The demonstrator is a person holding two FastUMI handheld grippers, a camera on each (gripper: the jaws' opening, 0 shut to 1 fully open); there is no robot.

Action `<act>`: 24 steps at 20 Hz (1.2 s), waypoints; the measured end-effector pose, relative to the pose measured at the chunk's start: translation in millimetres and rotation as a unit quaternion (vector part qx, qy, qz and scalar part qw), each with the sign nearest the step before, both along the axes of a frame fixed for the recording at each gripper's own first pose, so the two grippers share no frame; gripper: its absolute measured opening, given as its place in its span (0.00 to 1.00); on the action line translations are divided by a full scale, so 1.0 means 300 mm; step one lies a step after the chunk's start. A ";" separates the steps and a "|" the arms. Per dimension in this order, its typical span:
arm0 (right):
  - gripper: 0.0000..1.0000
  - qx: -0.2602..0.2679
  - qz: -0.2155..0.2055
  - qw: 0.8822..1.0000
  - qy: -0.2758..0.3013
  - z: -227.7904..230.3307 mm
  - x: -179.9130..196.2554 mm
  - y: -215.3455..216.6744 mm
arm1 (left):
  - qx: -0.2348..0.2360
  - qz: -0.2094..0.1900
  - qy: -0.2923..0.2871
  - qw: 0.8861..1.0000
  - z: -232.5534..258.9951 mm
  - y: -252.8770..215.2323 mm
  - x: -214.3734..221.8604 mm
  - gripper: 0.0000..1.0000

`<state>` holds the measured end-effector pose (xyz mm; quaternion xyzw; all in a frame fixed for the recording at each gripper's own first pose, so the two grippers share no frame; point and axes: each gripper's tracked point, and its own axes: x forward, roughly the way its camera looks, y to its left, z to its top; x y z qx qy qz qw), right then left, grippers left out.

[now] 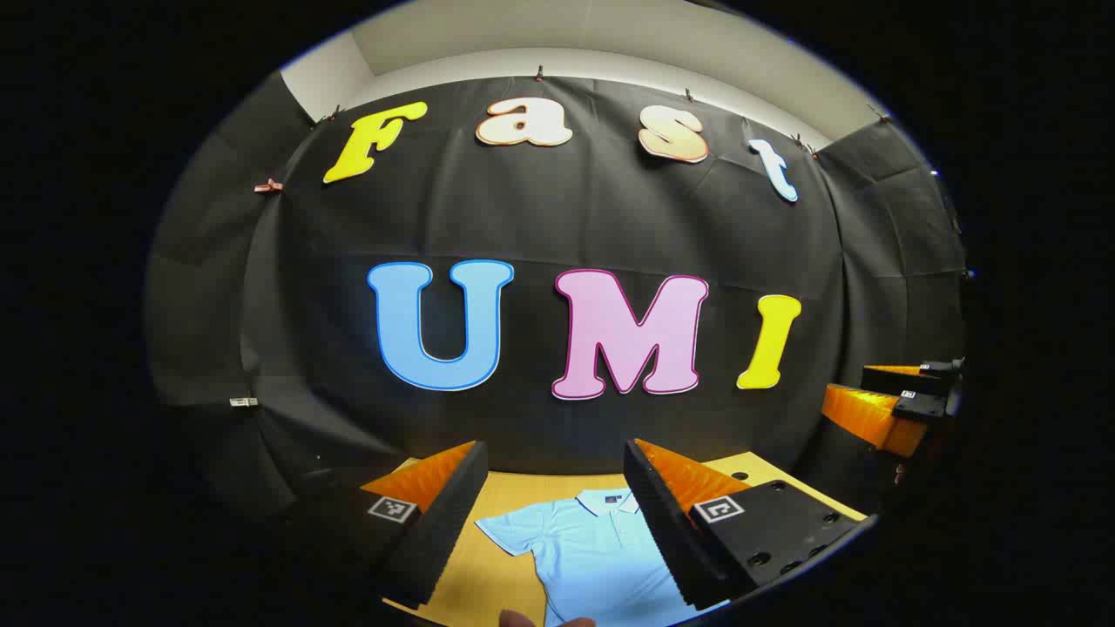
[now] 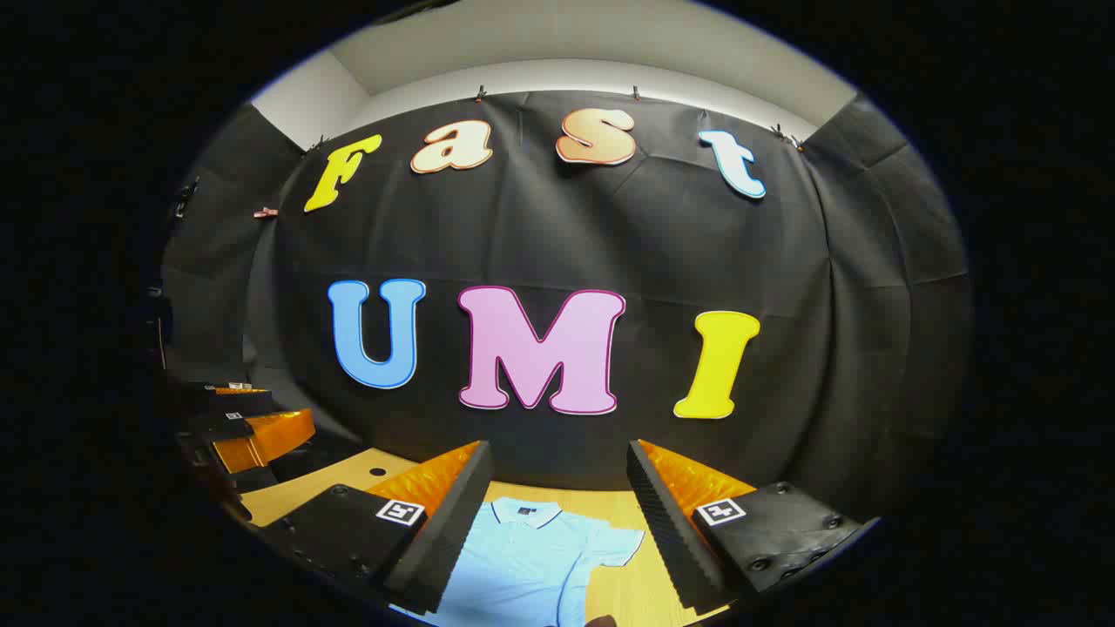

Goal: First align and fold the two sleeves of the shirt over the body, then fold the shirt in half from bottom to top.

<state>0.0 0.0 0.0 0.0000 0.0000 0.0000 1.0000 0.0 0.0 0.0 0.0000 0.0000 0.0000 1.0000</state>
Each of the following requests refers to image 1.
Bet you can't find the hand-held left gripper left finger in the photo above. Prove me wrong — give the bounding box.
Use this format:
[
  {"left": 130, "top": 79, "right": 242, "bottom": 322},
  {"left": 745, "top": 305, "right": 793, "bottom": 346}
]
[{"left": 270, "top": 440, "right": 490, "bottom": 610}]

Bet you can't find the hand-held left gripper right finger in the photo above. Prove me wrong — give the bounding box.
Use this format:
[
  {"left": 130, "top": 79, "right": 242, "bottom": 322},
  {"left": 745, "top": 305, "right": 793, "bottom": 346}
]
[{"left": 623, "top": 438, "right": 870, "bottom": 610}]

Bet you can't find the light blue T-shirt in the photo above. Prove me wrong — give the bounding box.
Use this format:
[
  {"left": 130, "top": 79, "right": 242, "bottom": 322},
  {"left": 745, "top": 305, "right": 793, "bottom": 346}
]
[{"left": 475, "top": 488, "right": 728, "bottom": 627}]

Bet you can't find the black backdrop cloth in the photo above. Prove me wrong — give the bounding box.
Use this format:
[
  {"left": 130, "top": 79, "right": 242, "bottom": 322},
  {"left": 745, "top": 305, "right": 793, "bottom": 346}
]
[{"left": 144, "top": 74, "right": 968, "bottom": 523}]

